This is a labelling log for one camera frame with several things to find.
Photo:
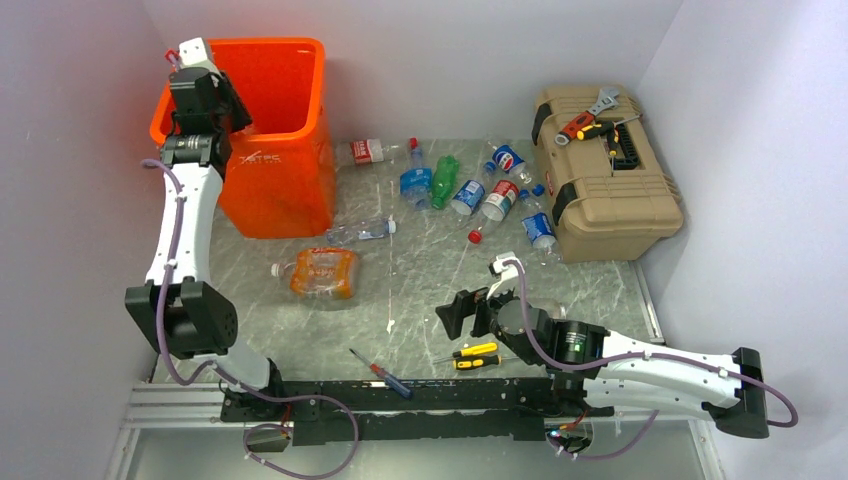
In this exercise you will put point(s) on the black yellow screwdriver on table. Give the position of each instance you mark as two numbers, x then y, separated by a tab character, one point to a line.
469	363

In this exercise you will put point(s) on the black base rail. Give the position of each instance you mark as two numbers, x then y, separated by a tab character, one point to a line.
521	408

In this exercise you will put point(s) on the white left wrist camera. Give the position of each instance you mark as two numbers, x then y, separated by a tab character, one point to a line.
192	53

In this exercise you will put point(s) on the clear bottle white cap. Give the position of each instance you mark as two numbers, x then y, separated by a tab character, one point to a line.
370	229

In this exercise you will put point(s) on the red white label bottle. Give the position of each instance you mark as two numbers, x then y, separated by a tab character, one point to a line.
493	210

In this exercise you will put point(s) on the yellow black screwdriver on toolbox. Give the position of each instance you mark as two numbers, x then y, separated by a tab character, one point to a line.
602	128

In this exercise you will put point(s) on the silver adjustable wrench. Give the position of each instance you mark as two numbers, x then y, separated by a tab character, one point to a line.
606	100

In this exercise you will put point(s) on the blue label clear bottle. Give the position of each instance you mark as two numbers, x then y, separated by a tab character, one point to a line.
468	197

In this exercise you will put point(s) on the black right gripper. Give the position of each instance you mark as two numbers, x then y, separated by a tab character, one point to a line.
465	304

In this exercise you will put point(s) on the green plastic bottle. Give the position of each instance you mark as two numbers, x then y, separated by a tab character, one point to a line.
443	181

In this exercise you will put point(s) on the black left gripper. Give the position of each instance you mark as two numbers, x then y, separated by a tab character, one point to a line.
224	89

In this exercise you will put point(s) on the tan plastic toolbox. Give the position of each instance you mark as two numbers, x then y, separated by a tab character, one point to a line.
608	197

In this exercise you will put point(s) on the red label clear bottle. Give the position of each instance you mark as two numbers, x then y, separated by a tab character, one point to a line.
371	151

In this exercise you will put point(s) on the pepsi label bottle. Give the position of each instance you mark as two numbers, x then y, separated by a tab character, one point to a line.
510	162

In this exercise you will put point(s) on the crushed orange label bottle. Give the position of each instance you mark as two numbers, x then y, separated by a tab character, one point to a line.
325	278

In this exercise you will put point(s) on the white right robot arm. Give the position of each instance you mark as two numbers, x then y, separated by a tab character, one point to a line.
602	368

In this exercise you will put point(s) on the clear jar silver lid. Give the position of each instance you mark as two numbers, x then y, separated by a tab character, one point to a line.
555	309

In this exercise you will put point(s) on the orange plastic bin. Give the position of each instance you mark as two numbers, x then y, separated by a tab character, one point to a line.
280	178

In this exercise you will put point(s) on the blue label crushed bottle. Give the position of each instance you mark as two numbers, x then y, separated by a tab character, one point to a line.
415	183

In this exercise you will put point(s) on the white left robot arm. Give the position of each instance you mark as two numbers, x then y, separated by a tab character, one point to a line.
185	319

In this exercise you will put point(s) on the red blue screwdriver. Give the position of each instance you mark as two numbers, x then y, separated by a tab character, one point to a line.
387	378

